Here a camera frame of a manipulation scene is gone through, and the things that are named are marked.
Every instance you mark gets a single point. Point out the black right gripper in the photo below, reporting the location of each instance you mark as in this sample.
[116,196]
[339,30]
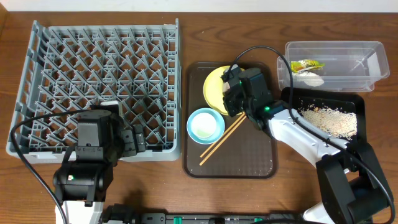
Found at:
[232,101]

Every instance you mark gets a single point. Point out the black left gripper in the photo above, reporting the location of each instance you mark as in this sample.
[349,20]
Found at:
[137,140]

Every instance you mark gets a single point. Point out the light blue saucer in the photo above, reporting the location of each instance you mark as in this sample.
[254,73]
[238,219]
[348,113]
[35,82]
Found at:
[219,129]

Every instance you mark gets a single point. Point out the green snack wrapper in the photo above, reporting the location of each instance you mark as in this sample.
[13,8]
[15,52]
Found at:
[305,65]

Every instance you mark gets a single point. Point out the white tissue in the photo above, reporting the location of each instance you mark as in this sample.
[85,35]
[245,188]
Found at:
[309,78]

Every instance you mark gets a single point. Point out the rice and shell scraps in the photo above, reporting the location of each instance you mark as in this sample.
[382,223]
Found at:
[332,121]

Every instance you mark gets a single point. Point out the white small cup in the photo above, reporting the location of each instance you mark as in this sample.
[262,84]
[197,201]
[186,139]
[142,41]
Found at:
[203,125]

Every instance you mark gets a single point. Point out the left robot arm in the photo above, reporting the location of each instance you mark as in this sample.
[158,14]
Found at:
[86,171]

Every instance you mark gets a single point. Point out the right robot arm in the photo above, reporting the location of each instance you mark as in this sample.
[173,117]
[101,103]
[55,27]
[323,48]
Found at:
[352,184]

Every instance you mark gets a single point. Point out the grey dishwasher rack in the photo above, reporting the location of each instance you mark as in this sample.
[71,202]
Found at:
[71,68]

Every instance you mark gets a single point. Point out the black waste tray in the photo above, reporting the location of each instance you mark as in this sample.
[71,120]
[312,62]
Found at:
[345,102]

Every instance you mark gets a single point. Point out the yellow plate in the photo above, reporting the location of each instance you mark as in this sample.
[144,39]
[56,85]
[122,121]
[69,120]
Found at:
[213,90]

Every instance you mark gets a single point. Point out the wooden chopstick upper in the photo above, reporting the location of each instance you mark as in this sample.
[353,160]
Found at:
[241,117]

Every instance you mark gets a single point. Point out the wooden chopstick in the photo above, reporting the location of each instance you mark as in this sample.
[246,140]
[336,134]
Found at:
[219,143]
[241,117]

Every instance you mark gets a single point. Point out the wooden chopstick lower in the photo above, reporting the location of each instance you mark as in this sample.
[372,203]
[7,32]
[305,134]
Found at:
[219,143]

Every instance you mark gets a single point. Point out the clear plastic bin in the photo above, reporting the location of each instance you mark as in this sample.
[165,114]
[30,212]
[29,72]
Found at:
[350,66]

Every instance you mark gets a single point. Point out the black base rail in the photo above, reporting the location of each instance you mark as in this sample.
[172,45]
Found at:
[123,214]

